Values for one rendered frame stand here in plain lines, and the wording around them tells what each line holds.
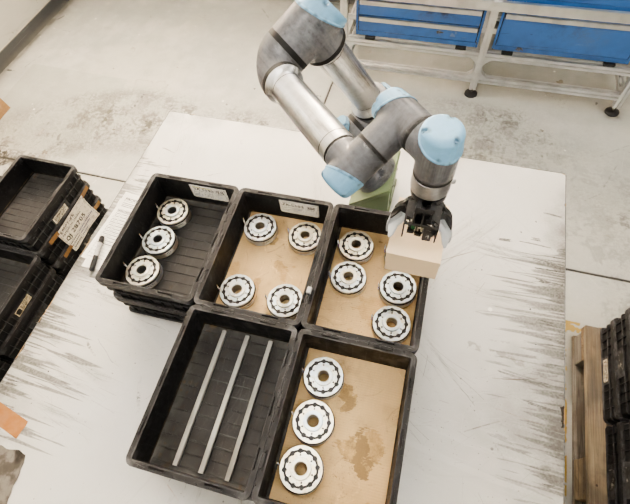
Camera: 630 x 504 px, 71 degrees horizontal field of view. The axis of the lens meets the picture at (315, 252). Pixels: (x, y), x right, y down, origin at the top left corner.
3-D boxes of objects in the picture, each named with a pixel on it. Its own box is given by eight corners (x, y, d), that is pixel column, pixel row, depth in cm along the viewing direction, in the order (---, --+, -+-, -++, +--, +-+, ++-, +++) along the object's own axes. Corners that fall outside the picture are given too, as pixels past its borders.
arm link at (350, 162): (229, 60, 105) (326, 188, 79) (260, 23, 102) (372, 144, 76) (260, 87, 115) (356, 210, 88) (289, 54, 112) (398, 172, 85)
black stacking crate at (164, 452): (204, 320, 127) (192, 304, 117) (302, 342, 122) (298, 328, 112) (144, 467, 108) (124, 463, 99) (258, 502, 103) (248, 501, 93)
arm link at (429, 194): (416, 154, 84) (460, 161, 82) (413, 170, 88) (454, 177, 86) (409, 184, 80) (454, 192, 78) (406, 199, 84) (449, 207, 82)
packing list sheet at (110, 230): (121, 191, 168) (121, 190, 168) (175, 202, 164) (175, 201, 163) (76, 264, 153) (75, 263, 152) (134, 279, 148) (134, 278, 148)
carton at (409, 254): (396, 214, 112) (399, 196, 106) (444, 223, 110) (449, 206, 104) (383, 268, 105) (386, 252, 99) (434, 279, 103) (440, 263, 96)
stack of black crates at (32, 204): (73, 212, 236) (19, 153, 197) (122, 223, 230) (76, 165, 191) (30, 276, 217) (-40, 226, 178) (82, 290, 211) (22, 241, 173)
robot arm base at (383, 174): (363, 166, 159) (345, 148, 154) (397, 150, 149) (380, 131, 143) (355, 198, 151) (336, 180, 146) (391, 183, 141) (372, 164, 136)
